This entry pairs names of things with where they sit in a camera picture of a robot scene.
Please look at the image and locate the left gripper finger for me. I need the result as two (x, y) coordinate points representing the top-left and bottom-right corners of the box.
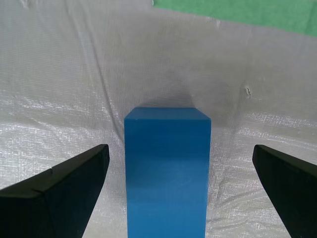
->
(0, 144), (110, 238)
(253, 144), (317, 238)

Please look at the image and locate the blue rectangular block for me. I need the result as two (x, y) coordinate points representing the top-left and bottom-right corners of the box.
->
(123, 107), (212, 238)

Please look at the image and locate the long green tape strip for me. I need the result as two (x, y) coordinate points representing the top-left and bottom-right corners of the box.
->
(151, 0), (317, 38)

